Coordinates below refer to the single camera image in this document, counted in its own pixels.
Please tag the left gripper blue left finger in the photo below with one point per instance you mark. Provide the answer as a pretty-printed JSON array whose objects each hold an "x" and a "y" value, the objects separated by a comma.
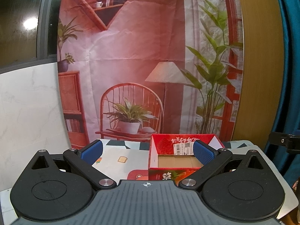
[{"x": 81, "y": 161}]

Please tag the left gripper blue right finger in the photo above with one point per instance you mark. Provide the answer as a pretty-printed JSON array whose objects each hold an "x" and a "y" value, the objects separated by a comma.
[{"x": 213, "y": 162}]

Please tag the printed living room backdrop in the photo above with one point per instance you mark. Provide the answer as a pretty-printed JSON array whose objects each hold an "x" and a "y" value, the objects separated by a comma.
[{"x": 131, "y": 68}]

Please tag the cartoon patterned white tablecloth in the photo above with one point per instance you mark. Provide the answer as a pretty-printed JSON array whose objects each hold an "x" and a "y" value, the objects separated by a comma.
[{"x": 129, "y": 160}]

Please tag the red strawberry cardboard box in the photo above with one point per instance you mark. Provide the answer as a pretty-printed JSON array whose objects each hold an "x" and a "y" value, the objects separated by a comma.
[{"x": 171, "y": 156}]

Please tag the teal blue curtain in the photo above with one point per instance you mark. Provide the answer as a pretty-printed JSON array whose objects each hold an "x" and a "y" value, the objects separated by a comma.
[{"x": 287, "y": 116}]

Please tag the wooden panel board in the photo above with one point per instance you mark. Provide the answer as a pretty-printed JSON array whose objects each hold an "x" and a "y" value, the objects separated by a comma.
[{"x": 263, "y": 70}]

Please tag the dark window frame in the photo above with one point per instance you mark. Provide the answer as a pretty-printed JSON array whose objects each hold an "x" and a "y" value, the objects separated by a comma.
[{"x": 28, "y": 33}]

